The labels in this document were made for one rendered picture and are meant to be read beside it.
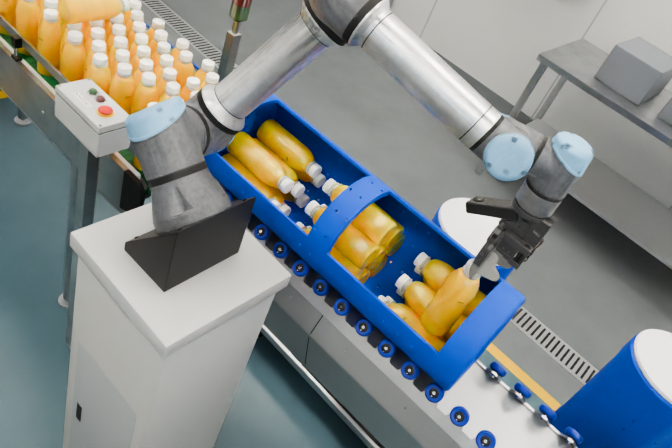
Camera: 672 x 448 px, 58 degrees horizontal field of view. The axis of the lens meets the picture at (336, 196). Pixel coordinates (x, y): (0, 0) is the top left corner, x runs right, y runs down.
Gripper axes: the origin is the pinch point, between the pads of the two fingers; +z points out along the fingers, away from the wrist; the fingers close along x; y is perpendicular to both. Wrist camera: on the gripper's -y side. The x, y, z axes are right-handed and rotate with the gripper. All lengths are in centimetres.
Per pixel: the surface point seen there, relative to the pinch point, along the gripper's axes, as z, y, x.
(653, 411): 31, 52, 42
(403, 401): 40.4, 5.0, -6.2
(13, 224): 129, -166, -11
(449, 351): 16.1, 6.6, -7.5
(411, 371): 32.5, 2.2, -4.4
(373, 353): 36.5, -7.6, -5.0
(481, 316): 7.9, 7.0, -1.4
